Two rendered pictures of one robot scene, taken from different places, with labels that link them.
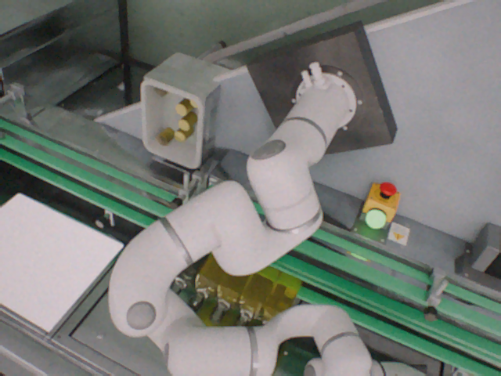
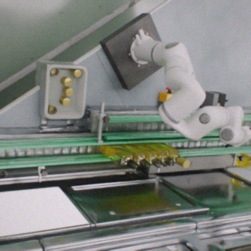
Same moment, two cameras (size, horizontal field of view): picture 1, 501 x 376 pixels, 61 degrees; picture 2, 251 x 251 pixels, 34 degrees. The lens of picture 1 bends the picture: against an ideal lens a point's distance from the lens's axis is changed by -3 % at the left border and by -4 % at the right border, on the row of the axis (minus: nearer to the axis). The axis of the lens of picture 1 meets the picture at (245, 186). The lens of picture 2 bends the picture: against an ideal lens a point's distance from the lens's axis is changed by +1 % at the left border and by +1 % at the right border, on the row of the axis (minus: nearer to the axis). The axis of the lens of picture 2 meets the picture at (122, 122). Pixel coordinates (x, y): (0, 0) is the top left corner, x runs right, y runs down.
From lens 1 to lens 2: 1.39 m
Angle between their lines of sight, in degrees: 50
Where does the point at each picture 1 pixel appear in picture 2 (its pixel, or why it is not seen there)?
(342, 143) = (151, 69)
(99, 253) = (52, 194)
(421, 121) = not seen: hidden behind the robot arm
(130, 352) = (134, 210)
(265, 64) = (114, 39)
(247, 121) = (95, 83)
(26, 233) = not seen: outside the picture
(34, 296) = (54, 219)
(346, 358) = (237, 107)
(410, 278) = not seen: hidden behind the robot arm
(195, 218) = (181, 62)
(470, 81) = (183, 28)
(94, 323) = (101, 211)
